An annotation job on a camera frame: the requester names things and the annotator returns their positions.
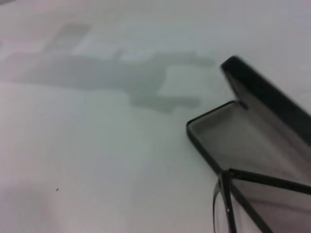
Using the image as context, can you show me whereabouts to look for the black glasses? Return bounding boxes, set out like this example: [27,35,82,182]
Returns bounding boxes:
[212,168,311,233]

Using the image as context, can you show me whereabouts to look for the black glasses case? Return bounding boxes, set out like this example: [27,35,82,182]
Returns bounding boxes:
[186,55,311,233]

